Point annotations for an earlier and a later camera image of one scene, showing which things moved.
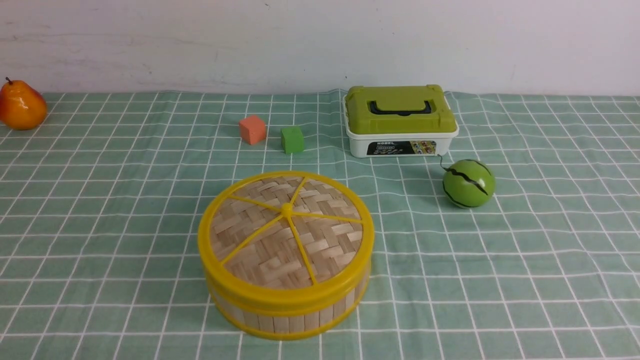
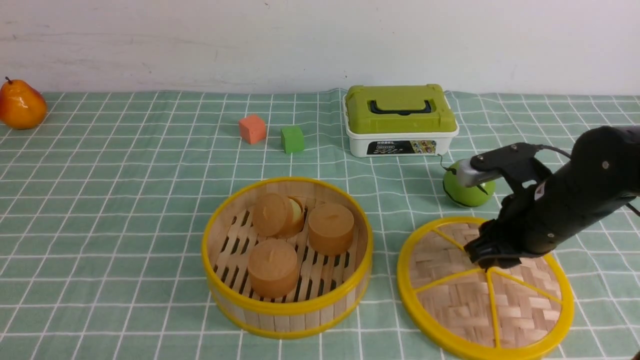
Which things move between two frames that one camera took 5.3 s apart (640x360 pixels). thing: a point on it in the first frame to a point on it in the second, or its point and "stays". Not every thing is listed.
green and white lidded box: [398, 121] stays
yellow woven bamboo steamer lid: [286, 242] to [460, 311]
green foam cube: [292, 139] stays
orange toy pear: [22, 106] stays
